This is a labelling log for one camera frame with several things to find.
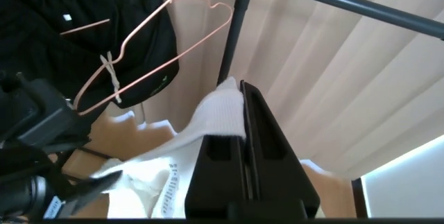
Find black shorts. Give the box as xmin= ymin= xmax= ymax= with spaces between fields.
xmin=0 ymin=0 xmax=180 ymax=121

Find black clothes rack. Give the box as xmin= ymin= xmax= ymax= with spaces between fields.
xmin=216 ymin=0 xmax=444 ymax=86

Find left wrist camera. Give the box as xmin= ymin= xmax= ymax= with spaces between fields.
xmin=0 ymin=73 xmax=93 ymax=148

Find white garment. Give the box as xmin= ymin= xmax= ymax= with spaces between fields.
xmin=89 ymin=76 xmax=327 ymax=219

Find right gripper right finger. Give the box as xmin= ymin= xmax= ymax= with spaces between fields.
xmin=241 ymin=80 xmax=321 ymax=218

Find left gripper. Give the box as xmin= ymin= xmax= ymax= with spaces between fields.
xmin=0 ymin=147 xmax=124 ymax=220

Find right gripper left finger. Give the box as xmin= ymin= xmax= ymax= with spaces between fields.
xmin=185 ymin=135 xmax=249 ymax=218

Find pink clothes hanger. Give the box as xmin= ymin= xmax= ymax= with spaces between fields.
xmin=0 ymin=0 xmax=111 ymax=36
xmin=72 ymin=0 xmax=234 ymax=117

